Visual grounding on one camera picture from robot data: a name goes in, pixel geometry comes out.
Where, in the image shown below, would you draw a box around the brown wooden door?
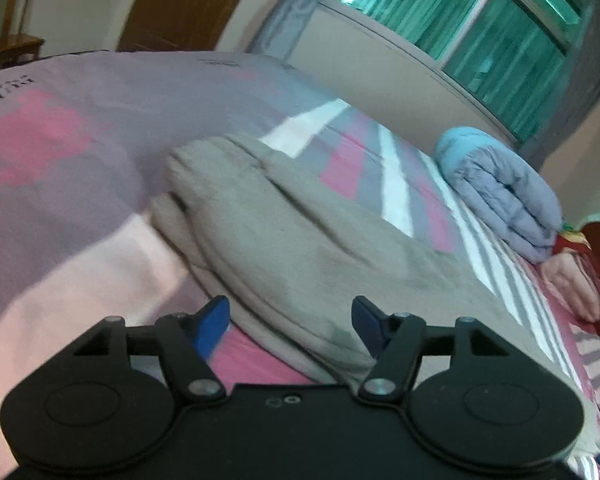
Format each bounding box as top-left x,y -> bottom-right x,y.
118,0 -> 240,52

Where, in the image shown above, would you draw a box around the pink folded cloth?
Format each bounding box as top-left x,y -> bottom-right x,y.
540,252 -> 600,323

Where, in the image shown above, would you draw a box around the grey-brown fleece pants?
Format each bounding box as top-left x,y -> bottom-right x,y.
149,131 -> 596,456

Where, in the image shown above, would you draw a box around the wooden chair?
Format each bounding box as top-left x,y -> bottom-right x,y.
0,0 -> 46,72

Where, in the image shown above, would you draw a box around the folded blue grey quilt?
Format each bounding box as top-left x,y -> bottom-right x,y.
434,127 -> 562,264

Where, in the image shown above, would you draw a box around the window with green curtain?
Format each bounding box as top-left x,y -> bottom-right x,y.
334,0 -> 584,142

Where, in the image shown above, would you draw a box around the striped pink grey bed sheet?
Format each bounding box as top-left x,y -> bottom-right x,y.
0,52 -> 600,479

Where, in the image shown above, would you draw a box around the grey side curtain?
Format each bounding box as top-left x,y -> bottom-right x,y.
247,0 -> 321,62

